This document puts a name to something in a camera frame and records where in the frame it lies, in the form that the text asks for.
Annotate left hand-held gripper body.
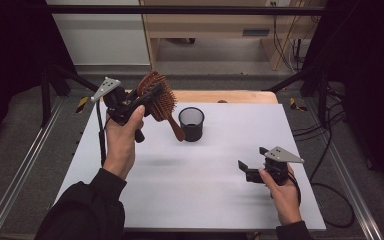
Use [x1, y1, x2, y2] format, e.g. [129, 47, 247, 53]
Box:
[90, 77, 147, 144]

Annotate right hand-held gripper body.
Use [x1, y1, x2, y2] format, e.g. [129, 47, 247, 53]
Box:
[245, 145, 305, 187]

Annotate wooden hairbrush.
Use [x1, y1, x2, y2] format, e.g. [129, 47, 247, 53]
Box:
[135, 70, 187, 143]

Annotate black mesh pen holder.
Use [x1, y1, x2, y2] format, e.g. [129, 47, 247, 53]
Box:
[178, 106, 206, 143]

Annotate person's right hand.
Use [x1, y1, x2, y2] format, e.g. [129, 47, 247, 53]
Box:
[257, 164, 303, 227]

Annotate person's left hand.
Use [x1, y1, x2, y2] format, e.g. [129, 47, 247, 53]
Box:
[102, 104, 147, 181]

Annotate white partition panel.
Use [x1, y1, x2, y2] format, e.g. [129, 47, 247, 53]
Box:
[45, 0, 152, 67]

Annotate black metal stand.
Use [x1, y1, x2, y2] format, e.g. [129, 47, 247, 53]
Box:
[263, 64, 329, 126]
[40, 64, 99, 128]

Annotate light wooden desk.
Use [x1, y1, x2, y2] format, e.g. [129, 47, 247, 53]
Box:
[139, 0, 328, 72]

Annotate black horizontal bar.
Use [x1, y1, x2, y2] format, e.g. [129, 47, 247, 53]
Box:
[44, 4, 328, 16]

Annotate black curtain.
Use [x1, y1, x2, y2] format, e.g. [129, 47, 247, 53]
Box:
[301, 0, 384, 204]
[0, 0, 78, 151]

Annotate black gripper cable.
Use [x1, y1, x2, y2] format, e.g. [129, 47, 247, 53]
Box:
[288, 172, 303, 205]
[94, 99, 109, 168]

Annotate black floor cable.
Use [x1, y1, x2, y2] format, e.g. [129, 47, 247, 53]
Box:
[308, 126, 356, 230]
[292, 109, 347, 138]

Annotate aluminium floor rail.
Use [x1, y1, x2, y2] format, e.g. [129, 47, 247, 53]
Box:
[0, 96, 66, 240]
[304, 99, 384, 240]

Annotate black hanging cables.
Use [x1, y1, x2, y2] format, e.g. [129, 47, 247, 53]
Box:
[272, 14, 298, 73]

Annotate grey desk drawer handle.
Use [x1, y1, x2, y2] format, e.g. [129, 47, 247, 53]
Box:
[241, 28, 271, 38]

